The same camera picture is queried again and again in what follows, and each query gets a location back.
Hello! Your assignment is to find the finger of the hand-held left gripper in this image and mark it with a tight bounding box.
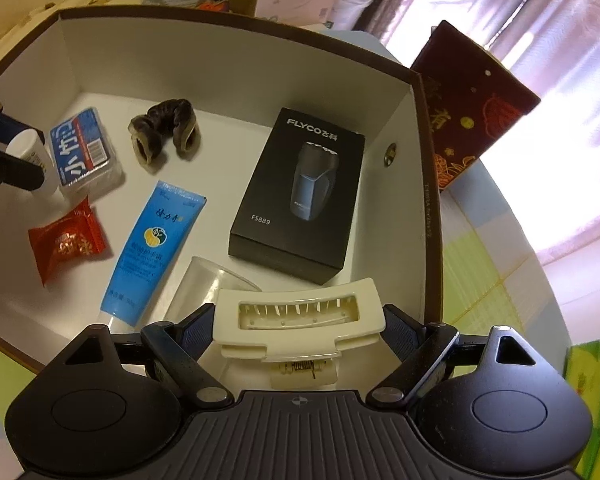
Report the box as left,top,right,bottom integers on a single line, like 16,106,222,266
0,142,48,192
0,74,46,146

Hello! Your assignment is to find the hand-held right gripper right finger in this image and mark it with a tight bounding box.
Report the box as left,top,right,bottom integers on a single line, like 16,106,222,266
365,304,543,406

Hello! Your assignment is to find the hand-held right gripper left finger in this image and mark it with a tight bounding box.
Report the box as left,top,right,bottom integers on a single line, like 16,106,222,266
55,304,233,406

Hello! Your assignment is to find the small white bottle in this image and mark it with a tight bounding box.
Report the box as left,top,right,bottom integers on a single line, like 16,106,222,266
5,129,56,198

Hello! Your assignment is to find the clear plastic cup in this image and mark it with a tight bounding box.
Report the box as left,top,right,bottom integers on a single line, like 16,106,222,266
162,256,263,323

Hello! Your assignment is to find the blue label clear floss box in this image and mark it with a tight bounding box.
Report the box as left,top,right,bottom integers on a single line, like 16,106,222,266
47,106,126,198

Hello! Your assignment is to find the cream hair claw clip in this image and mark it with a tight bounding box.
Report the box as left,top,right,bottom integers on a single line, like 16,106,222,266
214,276,385,388

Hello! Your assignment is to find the brown furry scrunchie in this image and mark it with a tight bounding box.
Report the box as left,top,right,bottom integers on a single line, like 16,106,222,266
129,97,202,167

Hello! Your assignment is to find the black shaver box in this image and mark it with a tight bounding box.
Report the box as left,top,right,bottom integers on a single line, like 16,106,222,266
227,106,366,286

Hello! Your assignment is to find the brown storage box white inside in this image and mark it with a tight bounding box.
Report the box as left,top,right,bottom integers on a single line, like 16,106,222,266
0,4,443,376

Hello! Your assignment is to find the red candy packet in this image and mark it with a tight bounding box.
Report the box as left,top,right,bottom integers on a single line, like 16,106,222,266
27,196,106,288

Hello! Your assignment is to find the blue hand cream tube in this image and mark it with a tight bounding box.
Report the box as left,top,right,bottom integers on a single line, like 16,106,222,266
99,180,207,333

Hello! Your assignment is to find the stack of green tissue packs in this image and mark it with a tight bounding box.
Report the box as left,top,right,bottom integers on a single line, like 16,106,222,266
565,337,600,480

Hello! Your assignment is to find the dark red gift bag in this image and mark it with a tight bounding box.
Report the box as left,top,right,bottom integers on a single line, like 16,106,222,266
410,20,542,193

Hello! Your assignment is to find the pink sheer curtain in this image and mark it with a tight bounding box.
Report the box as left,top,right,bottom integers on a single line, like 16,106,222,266
355,0,600,266

